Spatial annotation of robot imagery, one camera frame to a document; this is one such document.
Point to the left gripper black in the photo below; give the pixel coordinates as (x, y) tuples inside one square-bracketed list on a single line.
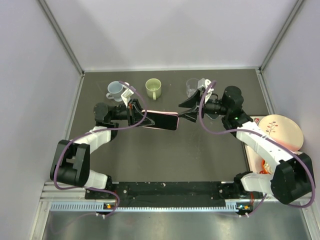
[(134, 115)]

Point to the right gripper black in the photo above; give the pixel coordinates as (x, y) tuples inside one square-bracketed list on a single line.
[(191, 114)]

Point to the dark phone blue edge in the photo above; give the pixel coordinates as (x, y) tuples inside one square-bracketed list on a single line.
[(212, 116)]

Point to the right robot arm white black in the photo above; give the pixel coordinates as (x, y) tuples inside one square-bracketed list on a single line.
[(292, 175)]

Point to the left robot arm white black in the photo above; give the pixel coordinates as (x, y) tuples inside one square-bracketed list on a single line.
[(71, 162)]

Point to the clear glass tumbler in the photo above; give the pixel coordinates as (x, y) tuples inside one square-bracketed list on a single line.
[(191, 86)]

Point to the green mug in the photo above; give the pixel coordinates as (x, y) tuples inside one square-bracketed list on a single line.
[(153, 88)]

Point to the light blue footed cup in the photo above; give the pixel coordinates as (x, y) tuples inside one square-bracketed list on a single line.
[(114, 91)]

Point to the white tray with strawberries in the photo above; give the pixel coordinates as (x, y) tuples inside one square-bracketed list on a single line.
[(255, 162)]

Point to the pink white plate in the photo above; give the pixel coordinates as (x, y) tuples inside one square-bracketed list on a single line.
[(283, 130)]

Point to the orange patterned bowl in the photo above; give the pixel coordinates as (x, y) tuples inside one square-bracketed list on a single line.
[(266, 169)]

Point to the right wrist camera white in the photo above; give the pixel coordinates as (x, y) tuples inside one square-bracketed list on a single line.
[(203, 84)]

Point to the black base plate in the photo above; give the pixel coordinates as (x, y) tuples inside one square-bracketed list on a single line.
[(180, 194)]

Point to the light blue cable duct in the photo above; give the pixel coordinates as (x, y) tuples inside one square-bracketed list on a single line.
[(107, 206)]

